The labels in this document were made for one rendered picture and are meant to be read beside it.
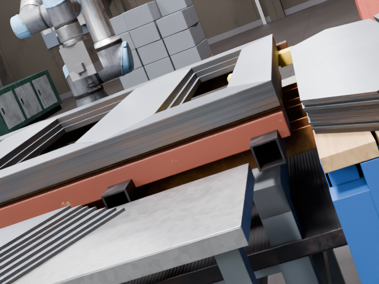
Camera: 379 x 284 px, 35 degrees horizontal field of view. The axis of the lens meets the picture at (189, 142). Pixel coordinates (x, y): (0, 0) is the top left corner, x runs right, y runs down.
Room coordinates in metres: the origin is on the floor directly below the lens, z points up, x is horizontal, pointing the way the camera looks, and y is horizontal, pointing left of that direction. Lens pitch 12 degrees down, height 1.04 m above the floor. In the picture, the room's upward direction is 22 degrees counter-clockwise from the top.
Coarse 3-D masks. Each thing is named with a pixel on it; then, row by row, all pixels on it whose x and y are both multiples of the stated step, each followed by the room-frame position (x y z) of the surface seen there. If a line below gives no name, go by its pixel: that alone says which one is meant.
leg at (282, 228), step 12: (276, 204) 1.05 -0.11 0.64; (288, 204) 1.04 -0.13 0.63; (276, 216) 1.05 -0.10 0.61; (288, 216) 1.05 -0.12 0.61; (276, 228) 1.05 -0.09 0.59; (288, 228) 1.05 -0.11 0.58; (300, 228) 1.08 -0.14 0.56; (276, 240) 1.06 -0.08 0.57; (288, 240) 1.05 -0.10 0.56; (288, 264) 1.05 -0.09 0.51; (300, 264) 1.05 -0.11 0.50; (312, 264) 1.06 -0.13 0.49; (288, 276) 1.06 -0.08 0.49; (300, 276) 1.05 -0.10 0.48; (312, 276) 1.05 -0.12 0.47
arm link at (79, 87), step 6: (66, 72) 2.25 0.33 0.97; (66, 78) 2.28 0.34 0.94; (84, 78) 2.23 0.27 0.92; (96, 78) 2.23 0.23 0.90; (72, 84) 2.25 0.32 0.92; (78, 84) 2.23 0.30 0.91; (84, 84) 2.23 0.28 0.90; (72, 90) 2.26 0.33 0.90; (78, 90) 2.24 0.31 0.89; (84, 90) 2.23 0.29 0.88
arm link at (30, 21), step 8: (24, 0) 2.00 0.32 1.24; (32, 0) 1.99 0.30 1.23; (40, 0) 2.02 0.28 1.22; (24, 8) 1.95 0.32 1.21; (32, 8) 1.94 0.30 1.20; (40, 8) 1.91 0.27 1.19; (16, 16) 1.93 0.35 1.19; (24, 16) 1.92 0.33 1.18; (32, 16) 1.91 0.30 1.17; (40, 16) 1.91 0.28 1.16; (16, 24) 1.92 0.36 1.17; (24, 24) 1.91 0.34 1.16; (32, 24) 1.91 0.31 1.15; (40, 24) 1.91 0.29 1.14; (16, 32) 1.92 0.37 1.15; (24, 32) 1.92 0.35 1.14; (32, 32) 1.93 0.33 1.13
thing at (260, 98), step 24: (192, 72) 1.71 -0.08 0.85; (216, 72) 1.69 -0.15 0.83; (120, 96) 1.77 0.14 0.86; (240, 96) 1.04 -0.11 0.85; (264, 96) 1.03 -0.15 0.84; (72, 120) 1.80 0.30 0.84; (96, 120) 1.78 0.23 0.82; (168, 120) 1.07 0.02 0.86; (192, 120) 1.06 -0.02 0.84; (216, 120) 1.05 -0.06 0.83; (24, 144) 1.57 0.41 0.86; (48, 144) 1.66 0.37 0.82; (96, 144) 1.11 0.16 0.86; (120, 144) 1.10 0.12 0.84; (144, 144) 1.09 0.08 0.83; (0, 168) 1.40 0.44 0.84; (48, 168) 1.13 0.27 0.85; (72, 168) 1.12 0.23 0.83; (96, 168) 1.11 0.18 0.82; (0, 192) 1.16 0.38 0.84; (24, 192) 1.15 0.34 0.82
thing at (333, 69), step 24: (360, 24) 1.33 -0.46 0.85; (312, 48) 1.26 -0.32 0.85; (336, 48) 1.15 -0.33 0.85; (360, 48) 1.05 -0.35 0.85; (312, 72) 1.01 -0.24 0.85; (336, 72) 0.94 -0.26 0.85; (360, 72) 0.87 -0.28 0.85; (312, 96) 0.84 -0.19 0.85; (336, 96) 0.79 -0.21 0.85; (360, 96) 0.75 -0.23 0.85; (312, 120) 0.85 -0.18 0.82; (336, 120) 0.81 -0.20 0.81; (360, 120) 0.77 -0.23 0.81
